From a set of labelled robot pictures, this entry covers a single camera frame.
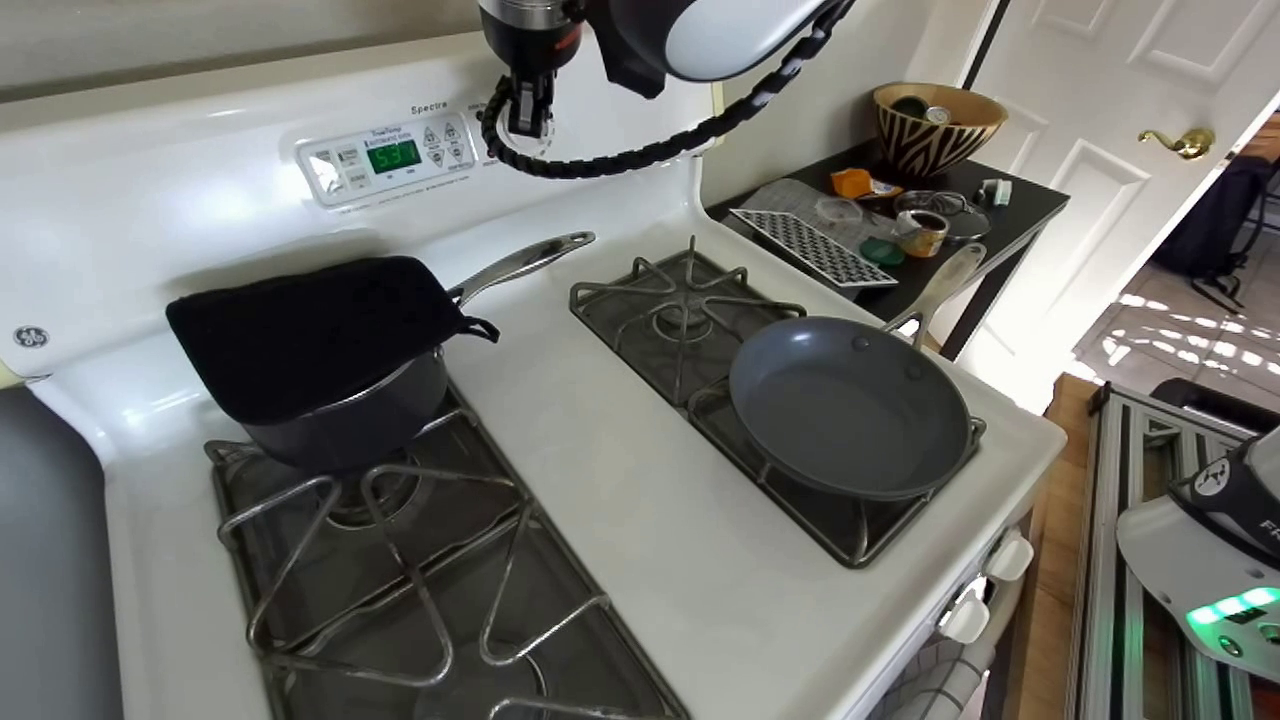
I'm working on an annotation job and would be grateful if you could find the brass door handle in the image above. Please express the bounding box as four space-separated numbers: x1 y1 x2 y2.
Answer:
1136 124 1220 165

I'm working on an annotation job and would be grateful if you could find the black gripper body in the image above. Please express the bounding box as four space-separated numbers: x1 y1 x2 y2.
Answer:
475 0 586 82

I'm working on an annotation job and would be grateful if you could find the black side table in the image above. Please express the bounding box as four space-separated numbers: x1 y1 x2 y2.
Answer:
705 136 1073 360

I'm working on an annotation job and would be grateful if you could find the dark grey frying pan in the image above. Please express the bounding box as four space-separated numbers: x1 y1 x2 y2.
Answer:
723 237 992 508

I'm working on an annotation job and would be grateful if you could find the dark saucepan with steel handle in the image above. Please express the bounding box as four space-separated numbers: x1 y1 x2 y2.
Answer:
235 228 599 477

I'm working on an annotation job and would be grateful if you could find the woven patterned bowl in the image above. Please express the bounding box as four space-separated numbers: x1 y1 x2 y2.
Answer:
867 78 1012 188

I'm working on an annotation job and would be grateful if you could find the clear plastic container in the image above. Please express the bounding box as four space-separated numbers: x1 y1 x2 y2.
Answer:
794 184 872 240

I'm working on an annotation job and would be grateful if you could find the green lid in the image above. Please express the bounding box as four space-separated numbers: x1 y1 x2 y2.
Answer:
857 232 906 270

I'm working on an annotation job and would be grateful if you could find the brown tape roll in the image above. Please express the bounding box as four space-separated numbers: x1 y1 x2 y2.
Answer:
891 204 957 263

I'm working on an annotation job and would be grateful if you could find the stove control display panel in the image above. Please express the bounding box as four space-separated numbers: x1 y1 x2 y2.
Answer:
292 104 487 210

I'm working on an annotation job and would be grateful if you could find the metal robot stand frame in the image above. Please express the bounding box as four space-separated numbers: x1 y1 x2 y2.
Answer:
1074 379 1280 720

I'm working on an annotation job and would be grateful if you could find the grey grate under frying pan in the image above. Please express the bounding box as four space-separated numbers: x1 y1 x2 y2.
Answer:
568 237 992 571

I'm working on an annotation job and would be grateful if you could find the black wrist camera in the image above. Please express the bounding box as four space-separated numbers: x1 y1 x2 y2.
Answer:
585 0 698 100

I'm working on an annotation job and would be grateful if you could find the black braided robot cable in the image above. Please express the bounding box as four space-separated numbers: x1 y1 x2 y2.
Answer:
470 0 860 180

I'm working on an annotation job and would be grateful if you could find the white gas stove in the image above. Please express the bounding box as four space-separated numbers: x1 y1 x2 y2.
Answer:
0 24 1073 720

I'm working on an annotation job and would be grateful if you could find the white panel door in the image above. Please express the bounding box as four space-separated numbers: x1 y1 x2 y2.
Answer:
951 0 1280 415

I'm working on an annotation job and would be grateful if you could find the black cloth pot holder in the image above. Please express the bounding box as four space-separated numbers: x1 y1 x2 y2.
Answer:
163 253 502 428

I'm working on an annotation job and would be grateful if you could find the white stove burner knob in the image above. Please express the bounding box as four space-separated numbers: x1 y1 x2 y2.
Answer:
936 581 994 651
981 528 1039 586

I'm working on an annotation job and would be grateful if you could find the orange item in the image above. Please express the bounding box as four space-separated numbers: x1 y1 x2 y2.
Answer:
828 165 901 204

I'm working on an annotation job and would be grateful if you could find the grey grate under saucepan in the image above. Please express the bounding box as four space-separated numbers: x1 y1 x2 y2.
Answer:
204 390 691 720

